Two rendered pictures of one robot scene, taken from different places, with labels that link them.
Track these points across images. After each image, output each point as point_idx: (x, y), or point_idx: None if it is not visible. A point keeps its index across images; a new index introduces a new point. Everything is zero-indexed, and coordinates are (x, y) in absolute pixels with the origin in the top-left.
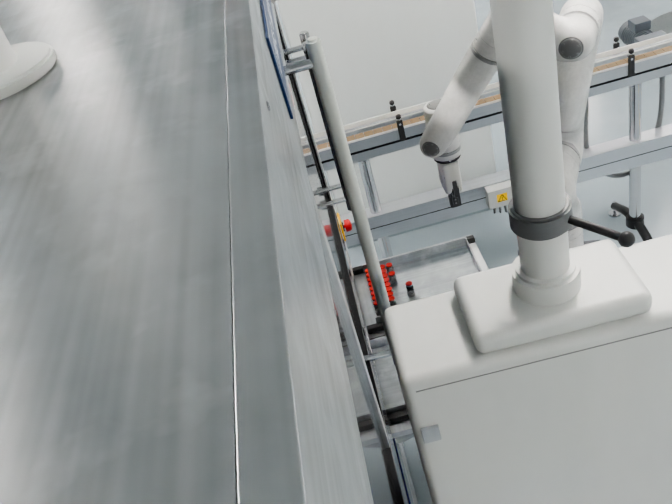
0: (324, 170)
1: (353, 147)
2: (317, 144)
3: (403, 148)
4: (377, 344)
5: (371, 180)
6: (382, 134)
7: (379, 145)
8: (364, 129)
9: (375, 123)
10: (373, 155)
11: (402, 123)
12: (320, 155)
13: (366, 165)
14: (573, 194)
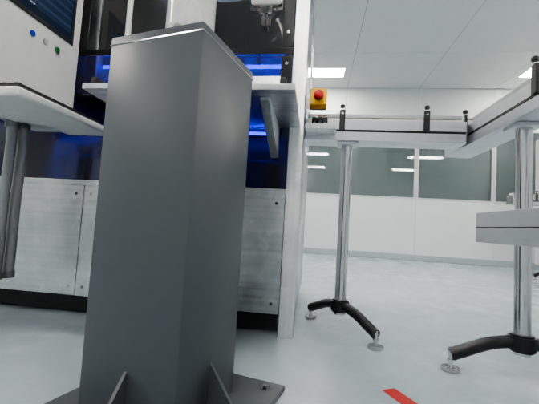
0: (481, 136)
1: (500, 108)
2: (488, 109)
3: (535, 107)
4: None
5: (518, 160)
6: (521, 88)
7: (516, 103)
8: (518, 87)
9: None
10: (511, 118)
11: (535, 67)
12: (481, 119)
13: (517, 138)
14: None
